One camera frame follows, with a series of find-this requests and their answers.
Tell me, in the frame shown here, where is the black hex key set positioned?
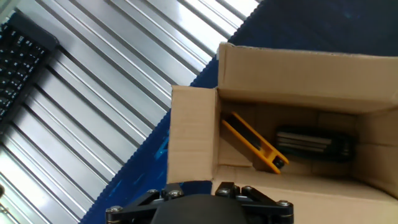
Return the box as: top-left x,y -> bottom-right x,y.
273,124 -> 354,162

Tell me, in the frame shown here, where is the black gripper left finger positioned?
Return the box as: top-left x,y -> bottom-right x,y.
105,182 -> 185,224

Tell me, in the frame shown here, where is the yellow hex key set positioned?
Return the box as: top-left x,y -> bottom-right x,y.
220,111 -> 290,175

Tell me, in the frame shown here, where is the colourful forest print tablecloth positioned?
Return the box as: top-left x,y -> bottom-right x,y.
79,0 -> 398,224

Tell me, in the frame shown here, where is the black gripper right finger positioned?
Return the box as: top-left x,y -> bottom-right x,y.
214,182 -> 295,224

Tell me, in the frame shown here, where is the brown cardboard box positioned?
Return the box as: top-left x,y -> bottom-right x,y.
166,42 -> 398,224

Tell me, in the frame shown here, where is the black computer keyboard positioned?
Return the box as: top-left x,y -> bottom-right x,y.
0,12 -> 60,125

